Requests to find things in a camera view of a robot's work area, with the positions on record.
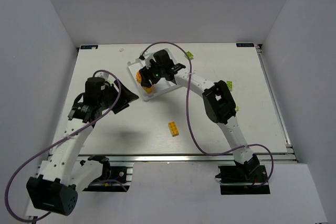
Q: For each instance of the green 2x4 lego far right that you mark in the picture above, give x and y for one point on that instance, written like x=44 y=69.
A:
x=230 y=85

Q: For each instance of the yellow round butterfly lego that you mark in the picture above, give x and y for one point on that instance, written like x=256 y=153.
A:
x=138 y=77

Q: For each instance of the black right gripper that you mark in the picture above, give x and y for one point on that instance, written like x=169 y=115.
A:
x=146 y=76

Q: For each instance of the yellow sloped printed lego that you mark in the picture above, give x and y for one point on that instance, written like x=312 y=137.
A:
x=149 y=90

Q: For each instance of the aluminium table frame rail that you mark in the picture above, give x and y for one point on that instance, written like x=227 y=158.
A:
x=278 y=158

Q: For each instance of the blue label left corner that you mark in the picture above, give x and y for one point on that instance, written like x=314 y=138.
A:
x=88 y=47

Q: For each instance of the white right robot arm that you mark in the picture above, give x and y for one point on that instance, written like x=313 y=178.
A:
x=218 y=101

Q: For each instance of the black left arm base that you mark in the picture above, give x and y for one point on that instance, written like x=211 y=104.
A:
x=113 y=178

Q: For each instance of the green lego near back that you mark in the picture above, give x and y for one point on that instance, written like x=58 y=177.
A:
x=189 y=55

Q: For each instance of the white three-compartment tray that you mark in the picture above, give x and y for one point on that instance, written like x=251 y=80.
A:
x=160 y=88

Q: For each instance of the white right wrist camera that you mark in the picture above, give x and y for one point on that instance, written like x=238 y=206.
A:
x=147 y=58

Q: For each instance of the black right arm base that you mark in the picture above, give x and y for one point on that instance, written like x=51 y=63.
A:
x=233 y=182

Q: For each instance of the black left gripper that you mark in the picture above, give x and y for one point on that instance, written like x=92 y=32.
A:
x=118 y=99

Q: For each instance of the yellow 2x4 lego brick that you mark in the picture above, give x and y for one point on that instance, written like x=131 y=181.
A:
x=173 y=129

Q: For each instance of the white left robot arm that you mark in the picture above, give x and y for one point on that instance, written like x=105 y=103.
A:
x=57 y=187

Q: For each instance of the blue label corner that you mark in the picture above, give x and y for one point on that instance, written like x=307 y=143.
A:
x=88 y=47
x=245 y=44

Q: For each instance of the blue label right corner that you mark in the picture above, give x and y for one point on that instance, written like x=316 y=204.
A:
x=245 y=44

